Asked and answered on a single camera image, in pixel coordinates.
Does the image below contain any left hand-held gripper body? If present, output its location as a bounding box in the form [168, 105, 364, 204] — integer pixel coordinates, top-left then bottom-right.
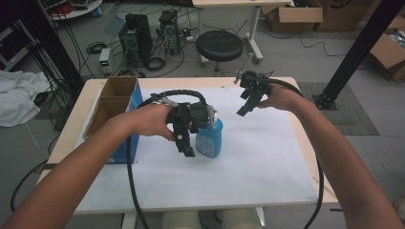
[165, 101, 220, 135]

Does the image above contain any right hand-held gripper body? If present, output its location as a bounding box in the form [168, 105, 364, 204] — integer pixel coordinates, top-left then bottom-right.
[238, 70, 272, 96]

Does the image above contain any blue spray bottle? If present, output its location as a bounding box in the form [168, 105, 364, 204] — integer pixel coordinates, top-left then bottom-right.
[195, 109, 224, 159]

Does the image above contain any person's right hand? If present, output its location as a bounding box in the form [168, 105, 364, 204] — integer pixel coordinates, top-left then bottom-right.
[257, 82, 304, 113]

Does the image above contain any person's left hand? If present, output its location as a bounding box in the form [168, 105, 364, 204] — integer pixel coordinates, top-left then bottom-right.
[125, 102, 177, 142]

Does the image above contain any black round stool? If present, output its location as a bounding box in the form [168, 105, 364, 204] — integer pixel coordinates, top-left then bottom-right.
[195, 30, 245, 76]

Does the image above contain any white desk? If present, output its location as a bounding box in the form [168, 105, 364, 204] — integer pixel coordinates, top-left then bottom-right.
[192, 0, 293, 64]

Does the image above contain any open brown cardboard box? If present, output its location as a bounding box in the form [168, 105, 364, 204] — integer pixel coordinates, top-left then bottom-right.
[260, 4, 325, 33]

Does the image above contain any blue cardboard box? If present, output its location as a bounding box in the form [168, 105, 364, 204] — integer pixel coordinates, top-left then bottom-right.
[82, 75, 144, 165]

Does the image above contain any small open computer tower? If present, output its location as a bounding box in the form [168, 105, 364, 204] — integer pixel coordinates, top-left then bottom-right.
[158, 9, 181, 55]

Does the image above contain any large black computer tower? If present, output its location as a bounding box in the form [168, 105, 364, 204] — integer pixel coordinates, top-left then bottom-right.
[117, 12, 154, 66]

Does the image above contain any grey floor mat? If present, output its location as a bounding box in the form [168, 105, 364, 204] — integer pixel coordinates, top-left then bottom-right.
[297, 81, 380, 136]

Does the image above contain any white power supply unit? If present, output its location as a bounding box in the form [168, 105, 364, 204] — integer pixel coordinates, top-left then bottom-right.
[97, 47, 113, 76]

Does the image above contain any black metal stand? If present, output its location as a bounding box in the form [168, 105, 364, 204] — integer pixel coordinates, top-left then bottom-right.
[312, 0, 405, 112]

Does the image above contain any large closed cardboard box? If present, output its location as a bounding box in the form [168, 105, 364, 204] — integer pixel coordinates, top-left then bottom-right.
[314, 0, 374, 33]

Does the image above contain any round white table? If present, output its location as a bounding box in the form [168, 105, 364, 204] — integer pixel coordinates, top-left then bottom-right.
[47, 0, 104, 21]

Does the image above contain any white cloth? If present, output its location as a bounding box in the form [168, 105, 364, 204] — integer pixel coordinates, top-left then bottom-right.
[0, 69, 53, 129]

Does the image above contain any coiled black cable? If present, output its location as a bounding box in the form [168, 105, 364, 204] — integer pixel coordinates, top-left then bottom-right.
[85, 41, 108, 55]
[144, 55, 167, 73]

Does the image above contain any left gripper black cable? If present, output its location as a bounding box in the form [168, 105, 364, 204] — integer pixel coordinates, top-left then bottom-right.
[125, 89, 208, 229]

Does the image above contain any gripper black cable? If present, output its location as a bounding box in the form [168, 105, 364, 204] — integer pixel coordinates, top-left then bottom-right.
[269, 77, 325, 229]
[125, 89, 208, 229]

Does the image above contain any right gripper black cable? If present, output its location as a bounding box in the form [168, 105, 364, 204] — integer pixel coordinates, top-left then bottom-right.
[269, 77, 325, 229]

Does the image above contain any black frame with cables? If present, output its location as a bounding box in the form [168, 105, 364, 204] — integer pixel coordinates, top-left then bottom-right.
[0, 0, 86, 94]

